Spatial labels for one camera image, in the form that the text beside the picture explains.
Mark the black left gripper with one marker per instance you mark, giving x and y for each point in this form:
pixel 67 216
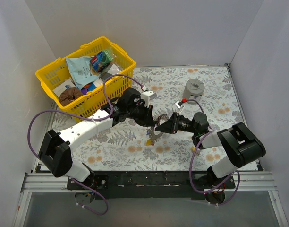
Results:
pixel 144 113

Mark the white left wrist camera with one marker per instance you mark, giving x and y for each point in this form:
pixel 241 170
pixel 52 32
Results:
pixel 148 96

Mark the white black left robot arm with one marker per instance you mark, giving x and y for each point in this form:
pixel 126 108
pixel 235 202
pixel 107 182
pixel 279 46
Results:
pixel 56 148

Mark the brown round pastry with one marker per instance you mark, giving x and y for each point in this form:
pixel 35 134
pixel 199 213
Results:
pixel 70 95

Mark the light blue chips bag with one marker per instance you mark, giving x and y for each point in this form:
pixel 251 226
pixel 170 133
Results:
pixel 81 71

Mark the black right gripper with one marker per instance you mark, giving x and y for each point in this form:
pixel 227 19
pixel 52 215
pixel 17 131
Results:
pixel 174 123

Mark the blue green sponge pack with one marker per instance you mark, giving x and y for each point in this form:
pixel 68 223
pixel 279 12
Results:
pixel 101 60

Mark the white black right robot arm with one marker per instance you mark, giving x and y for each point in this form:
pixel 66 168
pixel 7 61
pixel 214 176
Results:
pixel 240 144

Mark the yellow plastic basket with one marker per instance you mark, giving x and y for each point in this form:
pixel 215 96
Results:
pixel 55 73

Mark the grey tape roll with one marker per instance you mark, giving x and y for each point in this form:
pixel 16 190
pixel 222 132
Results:
pixel 194 89

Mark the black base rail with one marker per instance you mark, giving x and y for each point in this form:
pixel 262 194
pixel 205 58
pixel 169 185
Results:
pixel 142 184

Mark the aluminium frame rail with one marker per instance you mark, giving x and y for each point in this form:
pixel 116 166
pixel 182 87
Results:
pixel 46 182

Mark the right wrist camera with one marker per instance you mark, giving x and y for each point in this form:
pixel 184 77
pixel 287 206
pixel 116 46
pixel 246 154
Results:
pixel 179 106

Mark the white card box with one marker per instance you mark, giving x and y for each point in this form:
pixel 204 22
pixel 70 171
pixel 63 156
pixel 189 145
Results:
pixel 63 86

